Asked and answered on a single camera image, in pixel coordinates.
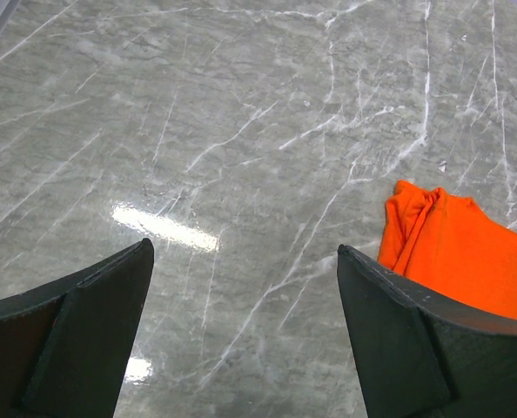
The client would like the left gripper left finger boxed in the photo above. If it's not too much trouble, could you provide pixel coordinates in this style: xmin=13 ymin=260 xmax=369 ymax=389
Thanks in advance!
xmin=0 ymin=239 xmax=154 ymax=417

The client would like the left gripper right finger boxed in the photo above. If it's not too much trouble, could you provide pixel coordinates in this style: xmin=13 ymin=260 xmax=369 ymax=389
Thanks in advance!
xmin=337 ymin=245 xmax=517 ymax=417

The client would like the orange t shirt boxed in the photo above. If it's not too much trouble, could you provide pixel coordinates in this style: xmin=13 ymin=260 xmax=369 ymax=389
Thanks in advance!
xmin=378 ymin=180 xmax=517 ymax=320

